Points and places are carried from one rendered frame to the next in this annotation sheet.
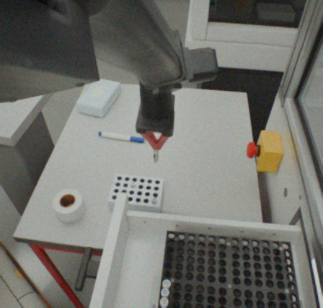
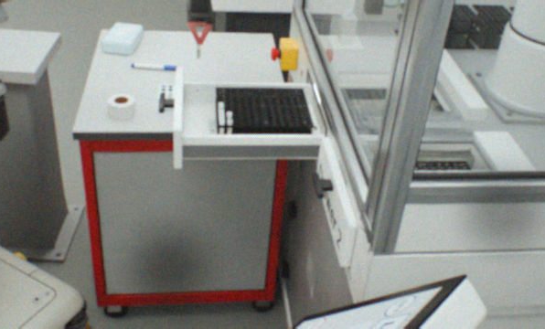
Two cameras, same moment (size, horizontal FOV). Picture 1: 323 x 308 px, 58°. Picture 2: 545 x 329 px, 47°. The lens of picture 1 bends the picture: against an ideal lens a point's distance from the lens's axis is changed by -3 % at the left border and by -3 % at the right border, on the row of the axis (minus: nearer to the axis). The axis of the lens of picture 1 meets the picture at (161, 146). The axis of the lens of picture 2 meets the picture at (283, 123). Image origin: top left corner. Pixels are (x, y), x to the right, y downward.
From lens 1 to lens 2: 116 cm
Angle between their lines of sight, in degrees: 19
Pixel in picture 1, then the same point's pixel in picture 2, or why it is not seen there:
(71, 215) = (126, 110)
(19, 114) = (36, 55)
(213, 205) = not seen: hidden behind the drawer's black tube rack
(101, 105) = (129, 42)
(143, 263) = (199, 117)
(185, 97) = (211, 38)
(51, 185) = (96, 100)
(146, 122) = (195, 14)
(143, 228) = (195, 99)
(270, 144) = (287, 45)
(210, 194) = not seen: hidden behind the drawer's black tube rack
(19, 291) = (27, 267)
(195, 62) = not seen: outside the picture
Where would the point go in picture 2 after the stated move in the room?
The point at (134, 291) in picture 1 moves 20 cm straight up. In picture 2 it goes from (196, 129) to (197, 55)
